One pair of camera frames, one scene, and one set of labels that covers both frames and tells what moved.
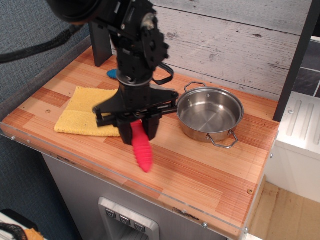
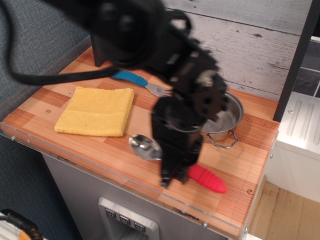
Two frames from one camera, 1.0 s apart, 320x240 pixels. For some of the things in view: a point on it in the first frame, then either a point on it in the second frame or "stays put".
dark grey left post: [101, 41] stays put
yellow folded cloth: [77, 117] stays put
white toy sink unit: [294, 161] stays put
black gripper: [136, 102] -> [177, 122]
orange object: [32, 234] -> [23, 236]
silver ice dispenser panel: [118, 222] stays put
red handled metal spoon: [142, 144] -> [147, 148]
